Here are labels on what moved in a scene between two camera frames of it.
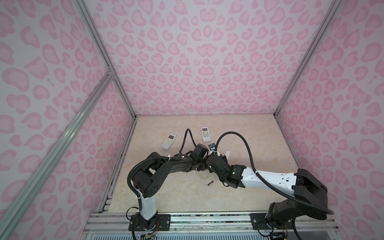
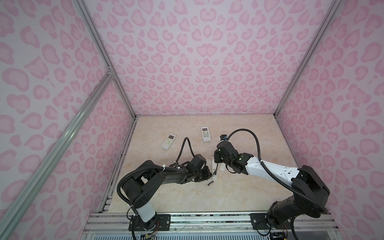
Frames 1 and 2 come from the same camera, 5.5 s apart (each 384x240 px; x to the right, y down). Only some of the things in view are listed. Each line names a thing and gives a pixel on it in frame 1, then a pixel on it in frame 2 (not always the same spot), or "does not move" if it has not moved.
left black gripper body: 201,164 → 203,174
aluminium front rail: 204,223 does not move
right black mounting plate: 258,222 does not move
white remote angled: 168,141 does not move
